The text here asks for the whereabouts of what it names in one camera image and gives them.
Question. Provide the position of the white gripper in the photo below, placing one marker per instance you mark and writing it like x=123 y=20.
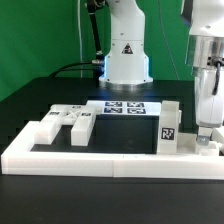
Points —
x=209 y=104

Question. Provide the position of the white chair seat part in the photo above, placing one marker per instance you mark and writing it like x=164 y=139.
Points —
x=186 y=144

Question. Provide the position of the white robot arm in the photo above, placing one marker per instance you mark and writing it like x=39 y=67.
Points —
x=127 y=66

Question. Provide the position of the white H-shaped chair back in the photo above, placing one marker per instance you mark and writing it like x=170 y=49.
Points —
x=81 y=119

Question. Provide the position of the white tag base sheet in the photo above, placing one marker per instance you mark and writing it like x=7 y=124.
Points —
x=126 y=107

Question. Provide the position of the white U-shaped fence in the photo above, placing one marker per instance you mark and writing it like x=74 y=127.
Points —
x=20 y=159

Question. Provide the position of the black camera pole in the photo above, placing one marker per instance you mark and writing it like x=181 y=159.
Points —
x=92 y=6

